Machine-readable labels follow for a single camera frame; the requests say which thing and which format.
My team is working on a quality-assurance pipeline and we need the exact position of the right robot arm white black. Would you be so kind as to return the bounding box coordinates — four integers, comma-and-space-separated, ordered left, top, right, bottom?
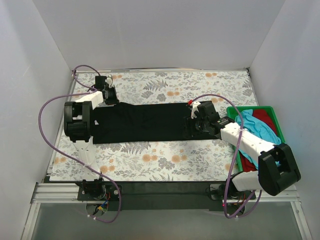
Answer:
185, 100, 301, 199

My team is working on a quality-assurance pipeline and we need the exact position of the floral table mat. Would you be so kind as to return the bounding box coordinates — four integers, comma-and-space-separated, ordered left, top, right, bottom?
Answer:
49, 70, 260, 183

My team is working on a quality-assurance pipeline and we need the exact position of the black t shirt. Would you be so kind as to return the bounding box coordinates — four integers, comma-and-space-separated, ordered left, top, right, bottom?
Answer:
92, 102, 217, 144

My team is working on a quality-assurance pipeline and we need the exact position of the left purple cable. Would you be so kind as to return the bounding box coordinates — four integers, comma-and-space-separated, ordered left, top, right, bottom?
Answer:
38, 64, 123, 224

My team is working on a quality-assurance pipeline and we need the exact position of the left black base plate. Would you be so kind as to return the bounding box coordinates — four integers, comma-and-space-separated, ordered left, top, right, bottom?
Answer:
75, 178, 122, 201

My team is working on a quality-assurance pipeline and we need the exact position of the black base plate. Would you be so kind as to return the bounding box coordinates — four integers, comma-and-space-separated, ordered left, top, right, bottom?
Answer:
205, 182, 252, 202
75, 178, 122, 201

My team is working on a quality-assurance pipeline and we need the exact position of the aluminium frame rail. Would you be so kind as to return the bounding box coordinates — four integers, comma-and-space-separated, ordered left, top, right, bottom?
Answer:
31, 182, 300, 203

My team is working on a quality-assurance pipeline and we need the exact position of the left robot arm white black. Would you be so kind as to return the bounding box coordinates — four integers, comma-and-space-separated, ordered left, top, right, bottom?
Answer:
64, 75, 119, 181

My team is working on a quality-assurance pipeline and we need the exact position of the cyan t shirt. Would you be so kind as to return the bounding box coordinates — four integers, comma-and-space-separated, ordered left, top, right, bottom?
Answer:
234, 108, 288, 168

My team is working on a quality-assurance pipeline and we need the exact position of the red t shirt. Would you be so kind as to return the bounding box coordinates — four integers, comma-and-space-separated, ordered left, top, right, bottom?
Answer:
241, 107, 279, 173

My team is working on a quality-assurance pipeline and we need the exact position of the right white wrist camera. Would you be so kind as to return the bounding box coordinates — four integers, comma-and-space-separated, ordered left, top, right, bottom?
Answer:
188, 100, 201, 119

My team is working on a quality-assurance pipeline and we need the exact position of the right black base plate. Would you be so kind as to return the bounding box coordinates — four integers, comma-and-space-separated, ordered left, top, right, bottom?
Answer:
205, 182, 252, 202

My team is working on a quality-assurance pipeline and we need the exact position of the green plastic bin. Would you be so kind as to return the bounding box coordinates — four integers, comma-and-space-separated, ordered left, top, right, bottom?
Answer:
226, 105, 297, 176

